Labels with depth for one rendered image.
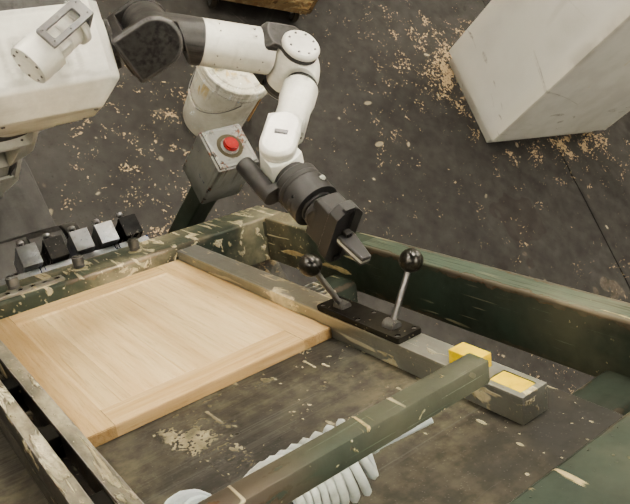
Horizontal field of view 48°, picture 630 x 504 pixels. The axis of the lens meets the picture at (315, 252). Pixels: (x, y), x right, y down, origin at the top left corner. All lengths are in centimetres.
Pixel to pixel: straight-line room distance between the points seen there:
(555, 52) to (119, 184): 194
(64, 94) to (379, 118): 229
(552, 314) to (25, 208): 177
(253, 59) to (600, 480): 101
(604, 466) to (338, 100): 279
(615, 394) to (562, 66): 241
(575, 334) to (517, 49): 250
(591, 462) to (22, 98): 99
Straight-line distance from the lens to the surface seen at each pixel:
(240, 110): 277
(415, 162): 337
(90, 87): 131
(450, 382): 52
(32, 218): 245
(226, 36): 140
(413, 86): 366
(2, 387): 111
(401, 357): 106
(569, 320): 115
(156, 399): 107
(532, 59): 346
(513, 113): 354
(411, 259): 107
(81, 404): 111
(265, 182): 123
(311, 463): 46
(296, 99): 136
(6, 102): 127
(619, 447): 74
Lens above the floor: 234
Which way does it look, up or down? 55 degrees down
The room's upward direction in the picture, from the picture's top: 43 degrees clockwise
